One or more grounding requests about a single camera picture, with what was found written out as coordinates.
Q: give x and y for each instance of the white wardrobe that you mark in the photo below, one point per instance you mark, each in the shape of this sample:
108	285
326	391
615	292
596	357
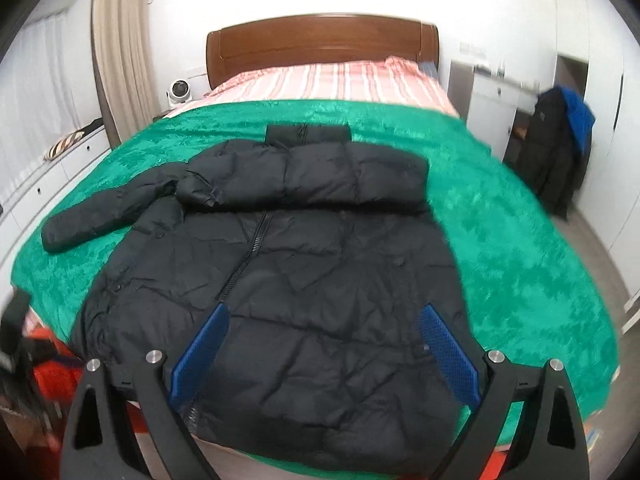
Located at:
605	160

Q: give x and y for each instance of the dark cloth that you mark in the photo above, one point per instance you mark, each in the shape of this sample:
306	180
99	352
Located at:
90	125

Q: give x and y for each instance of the pink striped bedsheet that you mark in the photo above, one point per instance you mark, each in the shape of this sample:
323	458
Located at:
325	85

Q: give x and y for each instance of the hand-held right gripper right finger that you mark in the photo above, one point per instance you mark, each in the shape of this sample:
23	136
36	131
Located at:
450	355

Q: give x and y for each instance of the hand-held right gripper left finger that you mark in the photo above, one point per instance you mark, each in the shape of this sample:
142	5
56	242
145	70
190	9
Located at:
200	350

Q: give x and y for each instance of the small white fan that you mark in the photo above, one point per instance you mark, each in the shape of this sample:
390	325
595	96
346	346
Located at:
177	91

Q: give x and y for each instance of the orange cloth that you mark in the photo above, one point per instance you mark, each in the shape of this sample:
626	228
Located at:
50	375

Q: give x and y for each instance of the black hanging coat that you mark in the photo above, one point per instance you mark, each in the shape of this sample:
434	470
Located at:
545	150

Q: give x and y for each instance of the striped cushion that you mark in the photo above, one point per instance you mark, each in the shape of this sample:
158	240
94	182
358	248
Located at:
65	145

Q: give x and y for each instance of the beige curtain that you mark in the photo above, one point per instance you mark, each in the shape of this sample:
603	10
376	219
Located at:
125	60

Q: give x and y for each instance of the brown wooden headboard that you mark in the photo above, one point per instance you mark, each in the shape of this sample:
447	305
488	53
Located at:
320	40

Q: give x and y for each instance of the white sheer curtain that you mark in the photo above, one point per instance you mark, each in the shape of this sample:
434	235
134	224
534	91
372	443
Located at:
50	70

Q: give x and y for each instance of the green plush blanket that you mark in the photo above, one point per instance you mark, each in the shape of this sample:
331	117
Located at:
500	235

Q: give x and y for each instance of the white desk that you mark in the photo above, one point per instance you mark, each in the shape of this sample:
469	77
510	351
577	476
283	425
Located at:
482	95

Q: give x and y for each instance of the white window bench cabinet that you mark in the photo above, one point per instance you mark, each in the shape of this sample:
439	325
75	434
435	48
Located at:
60	175

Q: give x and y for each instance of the blue garment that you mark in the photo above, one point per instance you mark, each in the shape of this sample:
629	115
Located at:
580	120

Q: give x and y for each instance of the black puffer jacket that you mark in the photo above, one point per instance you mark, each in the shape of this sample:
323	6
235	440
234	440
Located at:
325	285

